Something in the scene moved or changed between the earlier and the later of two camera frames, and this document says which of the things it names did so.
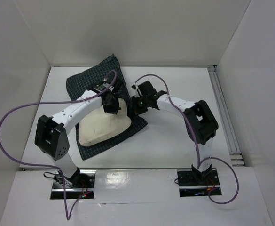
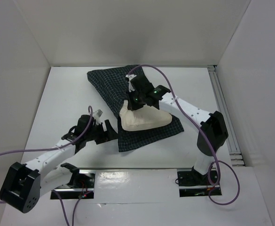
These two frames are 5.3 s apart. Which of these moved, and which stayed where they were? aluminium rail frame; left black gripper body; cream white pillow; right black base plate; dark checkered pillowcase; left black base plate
Moved: left black gripper body; cream white pillow; dark checkered pillowcase
Stayed: left black base plate; aluminium rail frame; right black base plate
